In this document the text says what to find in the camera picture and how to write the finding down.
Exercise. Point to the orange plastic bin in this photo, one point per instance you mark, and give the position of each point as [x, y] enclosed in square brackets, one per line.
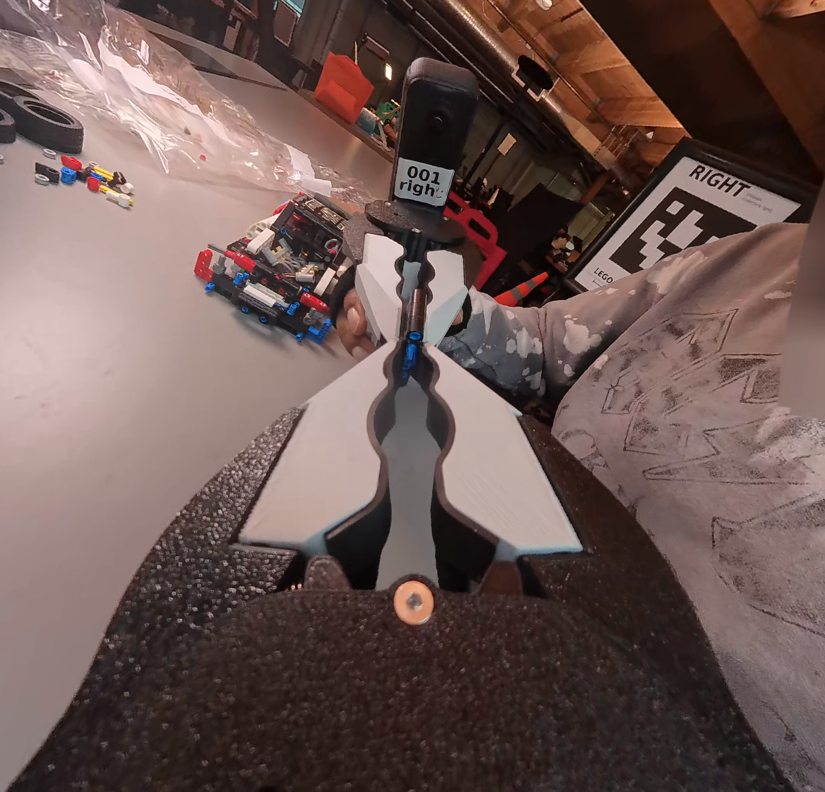
[345, 89]

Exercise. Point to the black ceiling-mounted device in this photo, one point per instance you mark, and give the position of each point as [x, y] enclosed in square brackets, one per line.
[535, 73]

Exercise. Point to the framed black white marker sign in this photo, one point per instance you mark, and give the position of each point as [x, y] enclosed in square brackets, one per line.
[696, 225]

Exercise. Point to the metal ventilation duct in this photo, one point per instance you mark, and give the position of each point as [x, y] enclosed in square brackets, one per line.
[477, 18]

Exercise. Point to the pile of assorted small bricks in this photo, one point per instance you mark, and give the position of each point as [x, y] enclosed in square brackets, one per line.
[84, 176]

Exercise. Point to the black beam with blue pins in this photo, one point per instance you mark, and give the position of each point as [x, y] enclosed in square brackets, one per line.
[416, 302]

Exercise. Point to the crumpled clear plastic bags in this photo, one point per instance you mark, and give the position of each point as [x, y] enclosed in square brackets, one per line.
[161, 102]

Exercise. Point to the person's right hand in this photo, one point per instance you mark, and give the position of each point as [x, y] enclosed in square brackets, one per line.
[353, 325]

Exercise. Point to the person's right forearm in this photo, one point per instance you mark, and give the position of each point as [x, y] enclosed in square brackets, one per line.
[548, 341]

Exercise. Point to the red plastic barricade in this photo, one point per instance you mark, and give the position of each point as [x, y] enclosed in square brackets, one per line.
[474, 231]

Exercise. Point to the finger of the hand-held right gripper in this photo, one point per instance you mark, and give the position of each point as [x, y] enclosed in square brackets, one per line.
[377, 283]
[448, 289]

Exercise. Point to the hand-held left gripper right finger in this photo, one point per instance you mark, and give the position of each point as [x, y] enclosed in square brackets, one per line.
[509, 476]

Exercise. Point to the black toy tire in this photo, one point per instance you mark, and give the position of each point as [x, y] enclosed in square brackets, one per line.
[5, 125]
[48, 125]
[13, 89]

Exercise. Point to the orange traffic cone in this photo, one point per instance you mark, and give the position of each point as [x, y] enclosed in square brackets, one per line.
[522, 289]

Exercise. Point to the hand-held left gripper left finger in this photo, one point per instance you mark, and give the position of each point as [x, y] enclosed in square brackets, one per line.
[316, 470]

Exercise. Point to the brick toy car chassis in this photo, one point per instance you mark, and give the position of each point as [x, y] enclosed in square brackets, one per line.
[283, 270]

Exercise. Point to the person's bleached grey sweatshirt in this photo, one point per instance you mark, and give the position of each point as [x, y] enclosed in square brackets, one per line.
[709, 495]

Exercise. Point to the grey desk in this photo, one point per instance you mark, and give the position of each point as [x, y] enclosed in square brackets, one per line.
[129, 366]

